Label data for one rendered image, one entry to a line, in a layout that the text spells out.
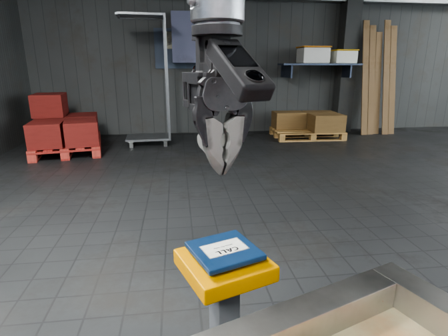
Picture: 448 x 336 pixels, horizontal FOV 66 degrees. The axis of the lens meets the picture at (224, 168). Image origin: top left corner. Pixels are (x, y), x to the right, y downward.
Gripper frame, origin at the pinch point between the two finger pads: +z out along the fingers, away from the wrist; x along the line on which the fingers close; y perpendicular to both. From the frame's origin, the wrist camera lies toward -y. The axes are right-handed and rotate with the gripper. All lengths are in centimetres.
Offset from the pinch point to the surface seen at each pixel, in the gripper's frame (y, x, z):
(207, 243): 2.4, 1.9, 13.3
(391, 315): -22.0, -11.9, 14.8
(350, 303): -21.0, -5.5, 11.4
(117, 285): 144, -3, 110
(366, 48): 439, -524, -47
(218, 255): -1.7, 1.8, 13.3
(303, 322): -21.0, 1.3, 11.4
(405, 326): -23.9, -11.7, 14.8
